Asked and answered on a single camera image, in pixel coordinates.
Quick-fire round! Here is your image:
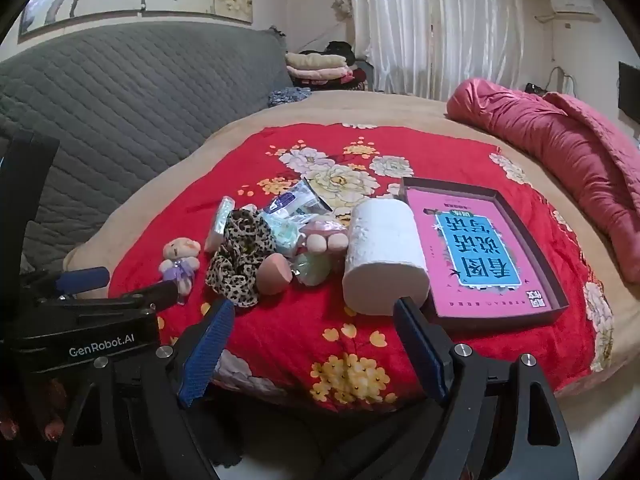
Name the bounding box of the green tissue pack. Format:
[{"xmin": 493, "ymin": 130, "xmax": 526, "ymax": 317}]
[{"xmin": 264, "ymin": 215, "xmax": 302, "ymax": 261}]

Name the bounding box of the pink quilt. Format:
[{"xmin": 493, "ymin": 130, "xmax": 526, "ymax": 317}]
[{"xmin": 445, "ymin": 77, "xmax": 640, "ymax": 286}]

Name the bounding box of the white toilet paper roll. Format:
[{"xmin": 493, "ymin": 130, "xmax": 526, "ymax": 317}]
[{"xmin": 342, "ymin": 199, "xmax": 431, "ymax": 317}]

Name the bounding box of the white floral cloth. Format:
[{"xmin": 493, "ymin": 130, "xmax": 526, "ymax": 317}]
[{"xmin": 204, "ymin": 196, "xmax": 237, "ymax": 253}]

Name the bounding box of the white air conditioner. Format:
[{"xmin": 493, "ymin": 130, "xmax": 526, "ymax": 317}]
[{"xmin": 550, "ymin": 0, "xmax": 601, "ymax": 23}]

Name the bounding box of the blue patterned cloth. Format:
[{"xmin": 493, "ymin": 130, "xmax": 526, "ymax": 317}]
[{"xmin": 267, "ymin": 87, "xmax": 313, "ymax": 108}]

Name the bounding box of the small beige plush bear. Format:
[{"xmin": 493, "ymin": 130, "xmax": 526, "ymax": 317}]
[{"xmin": 159, "ymin": 238, "xmax": 202, "ymax": 297}]

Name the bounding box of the green sponge in packet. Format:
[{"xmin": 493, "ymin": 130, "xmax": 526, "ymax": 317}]
[{"xmin": 290, "ymin": 252, "xmax": 332, "ymax": 288}]

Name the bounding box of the grey shallow tray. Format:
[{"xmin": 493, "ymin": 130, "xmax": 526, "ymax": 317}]
[{"xmin": 397, "ymin": 176, "xmax": 571, "ymax": 332}]

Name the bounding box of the black wall television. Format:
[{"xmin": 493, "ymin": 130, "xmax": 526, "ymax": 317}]
[{"xmin": 618, "ymin": 61, "xmax": 640, "ymax": 123}]

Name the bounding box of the pink book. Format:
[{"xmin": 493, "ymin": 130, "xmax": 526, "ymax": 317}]
[{"xmin": 406, "ymin": 187, "xmax": 551, "ymax": 318}]

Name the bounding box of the pink makeup sponge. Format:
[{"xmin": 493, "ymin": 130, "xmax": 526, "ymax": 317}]
[{"xmin": 255, "ymin": 254, "xmax": 292, "ymax": 296}]

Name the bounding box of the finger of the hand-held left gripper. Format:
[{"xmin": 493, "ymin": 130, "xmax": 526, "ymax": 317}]
[
  {"xmin": 20, "ymin": 266, "xmax": 111, "ymax": 306},
  {"xmin": 37, "ymin": 280, "xmax": 178, "ymax": 313}
]

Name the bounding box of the grey quilted headboard cover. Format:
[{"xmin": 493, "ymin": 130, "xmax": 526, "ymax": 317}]
[{"xmin": 0, "ymin": 22, "xmax": 296, "ymax": 261}]

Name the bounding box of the red floral blanket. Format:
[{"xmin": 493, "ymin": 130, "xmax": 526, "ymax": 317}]
[{"xmin": 107, "ymin": 122, "xmax": 616, "ymax": 413}]

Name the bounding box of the white wall cable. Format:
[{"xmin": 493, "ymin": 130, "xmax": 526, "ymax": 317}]
[{"xmin": 547, "ymin": 65, "xmax": 576, "ymax": 93}]

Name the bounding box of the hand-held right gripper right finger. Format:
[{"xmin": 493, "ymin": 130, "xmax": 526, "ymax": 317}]
[{"xmin": 320, "ymin": 297, "xmax": 581, "ymax": 480}]

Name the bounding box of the person's left hand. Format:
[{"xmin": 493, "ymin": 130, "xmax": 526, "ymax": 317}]
[{"xmin": 0, "ymin": 377, "xmax": 68, "ymax": 446}]

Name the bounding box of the beige bed sheet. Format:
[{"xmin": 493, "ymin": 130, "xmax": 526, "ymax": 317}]
[{"xmin": 62, "ymin": 87, "xmax": 640, "ymax": 480}]

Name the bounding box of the leopard print scrunchie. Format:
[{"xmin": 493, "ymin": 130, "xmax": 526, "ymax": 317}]
[{"xmin": 205, "ymin": 208, "xmax": 278, "ymax": 308}]

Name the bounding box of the blue white plastic packet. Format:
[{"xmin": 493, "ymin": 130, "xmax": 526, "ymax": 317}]
[{"xmin": 262, "ymin": 177, "xmax": 333, "ymax": 221}]

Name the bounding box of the white sheer curtain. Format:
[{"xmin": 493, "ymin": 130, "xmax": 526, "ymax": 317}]
[{"xmin": 347, "ymin": 0, "xmax": 523, "ymax": 101}]

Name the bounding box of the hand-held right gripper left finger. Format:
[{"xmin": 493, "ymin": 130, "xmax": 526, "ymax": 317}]
[{"xmin": 50, "ymin": 297, "xmax": 238, "ymax": 480}]

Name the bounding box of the stack of folded clothes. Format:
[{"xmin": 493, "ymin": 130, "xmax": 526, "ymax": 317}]
[{"xmin": 285, "ymin": 51, "xmax": 373, "ymax": 92}]

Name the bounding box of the packet of pink sponges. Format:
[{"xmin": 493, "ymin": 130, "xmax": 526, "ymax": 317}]
[{"xmin": 299, "ymin": 215, "xmax": 348, "ymax": 257}]

